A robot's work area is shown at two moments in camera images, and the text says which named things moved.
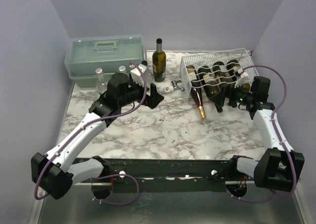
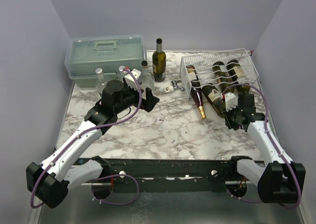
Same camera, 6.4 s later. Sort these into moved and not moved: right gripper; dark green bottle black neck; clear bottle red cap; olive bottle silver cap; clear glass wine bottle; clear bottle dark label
Moved: dark green bottle black neck; right gripper
Not moved: clear glass wine bottle; olive bottle silver cap; clear bottle dark label; clear bottle red cap
